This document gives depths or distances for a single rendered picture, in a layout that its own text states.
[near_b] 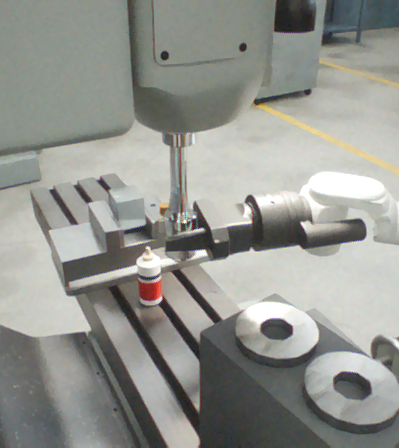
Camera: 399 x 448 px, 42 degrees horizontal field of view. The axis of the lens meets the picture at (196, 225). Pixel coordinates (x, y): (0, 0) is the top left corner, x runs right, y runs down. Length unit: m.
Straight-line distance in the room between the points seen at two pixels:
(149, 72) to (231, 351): 0.30
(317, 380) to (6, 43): 0.41
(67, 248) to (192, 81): 0.50
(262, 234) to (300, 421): 0.32
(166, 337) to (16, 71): 0.51
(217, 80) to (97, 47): 0.15
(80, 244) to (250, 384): 0.53
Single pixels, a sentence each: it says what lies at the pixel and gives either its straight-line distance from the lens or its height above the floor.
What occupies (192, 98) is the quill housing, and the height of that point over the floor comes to 1.36.
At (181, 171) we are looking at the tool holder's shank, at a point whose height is 1.24.
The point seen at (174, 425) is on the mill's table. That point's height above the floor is 0.95.
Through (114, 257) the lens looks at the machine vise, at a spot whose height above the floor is 1.00.
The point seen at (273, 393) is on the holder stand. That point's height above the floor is 1.14.
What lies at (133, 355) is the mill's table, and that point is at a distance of 0.83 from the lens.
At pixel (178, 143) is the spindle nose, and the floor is 1.29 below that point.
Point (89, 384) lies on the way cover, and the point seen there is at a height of 0.88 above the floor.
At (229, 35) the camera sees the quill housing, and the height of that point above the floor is 1.43.
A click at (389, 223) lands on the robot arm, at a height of 1.15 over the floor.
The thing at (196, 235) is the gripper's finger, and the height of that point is 1.15.
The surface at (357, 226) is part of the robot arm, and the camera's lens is 0.79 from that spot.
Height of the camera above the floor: 1.53
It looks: 30 degrees down
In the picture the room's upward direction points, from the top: straight up
